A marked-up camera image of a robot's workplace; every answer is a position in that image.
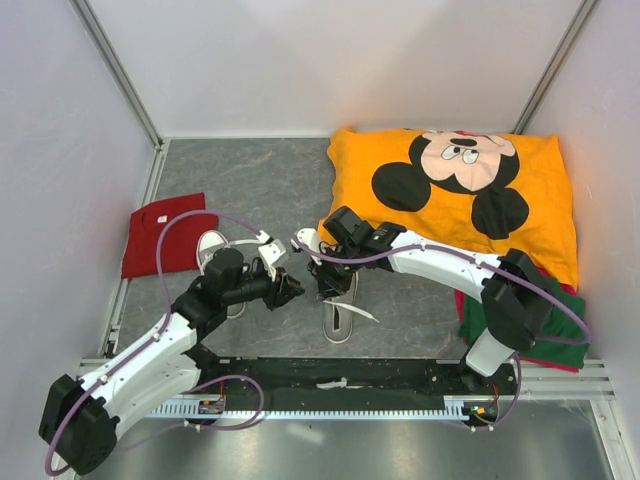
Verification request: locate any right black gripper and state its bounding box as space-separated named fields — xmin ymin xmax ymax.
xmin=306 ymin=243 xmax=362 ymax=302

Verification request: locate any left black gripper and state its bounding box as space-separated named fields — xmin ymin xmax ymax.
xmin=223 ymin=265 xmax=305 ymax=311

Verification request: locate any grey sneaker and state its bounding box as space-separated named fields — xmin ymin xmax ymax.
xmin=195 ymin=229 xmax=247 ymax=319
xmin=323 ymin=274 xmax=359 ymax=344

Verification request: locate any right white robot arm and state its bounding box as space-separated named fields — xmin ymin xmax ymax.
xmin=292 ymin=206 xmax=553 ymax=394

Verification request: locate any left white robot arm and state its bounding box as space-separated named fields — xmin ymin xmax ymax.
xmin=39 ymin=240 xmax=304 ymax=477

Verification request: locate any white tape scrap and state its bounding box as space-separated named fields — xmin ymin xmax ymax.
xmin=316 ymin=377 xmax=348 ymax=391

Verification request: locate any red folded t-shirt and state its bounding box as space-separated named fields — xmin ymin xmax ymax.
xmin=121 ymin=192 xmax=217 ymax=279

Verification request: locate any orange mickey mouse pillow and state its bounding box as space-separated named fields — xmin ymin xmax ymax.
xmin=327 ymin=128 xmax=579 ymax=288

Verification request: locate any green folded cloth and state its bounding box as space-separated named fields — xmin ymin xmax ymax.
xmin=458 ymin=277 xmax=590 ymax=372

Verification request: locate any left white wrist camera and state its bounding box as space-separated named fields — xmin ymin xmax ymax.
xmin=258 ymin=240 xmax=289 ymax=276

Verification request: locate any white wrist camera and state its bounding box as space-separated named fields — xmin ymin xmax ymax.
xmin=291 ymin=228 xmax=321 ymax=253
xmin=258 ymin=240 xmax=289 ymax=276

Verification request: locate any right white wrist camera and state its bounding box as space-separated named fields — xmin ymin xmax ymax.
xmin=291 ymin=228 xmax=321 ymax=253

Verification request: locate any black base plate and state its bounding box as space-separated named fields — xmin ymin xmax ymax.
xmin=198 ymin=357 xmax=516 ymax=413

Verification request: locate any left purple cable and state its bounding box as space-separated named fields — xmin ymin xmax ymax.
xmin=43 ymin=210 xmax=274 ymax=476

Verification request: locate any purple cable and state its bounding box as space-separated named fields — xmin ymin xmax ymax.
xmin=43 ymin=210 xmax=274 ymax=476
xmin=291 ymin=234 xmax=592 ymax=364

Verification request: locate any slotted cable duct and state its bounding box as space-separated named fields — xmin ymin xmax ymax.
xmin=147 ymin=396 xmax=499 ymax=424

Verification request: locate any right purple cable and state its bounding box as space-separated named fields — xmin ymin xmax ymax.
xmin=291 ymin=234 xmax=592 ymax=364

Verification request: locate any left aluminium frame post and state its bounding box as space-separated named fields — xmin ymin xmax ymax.
xmin=69 ymin=0 xmax=164 ymax=150

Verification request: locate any aluminium frame post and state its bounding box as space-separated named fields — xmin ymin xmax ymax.
xmin=69 ymin=0 xmax=164 ymax=150
xmin=511 ymin=0 xmax=601 ymax=135

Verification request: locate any right aluminium frame post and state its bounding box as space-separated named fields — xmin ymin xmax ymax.
xmin=511 ymin=0 xmax=601 ymax=135

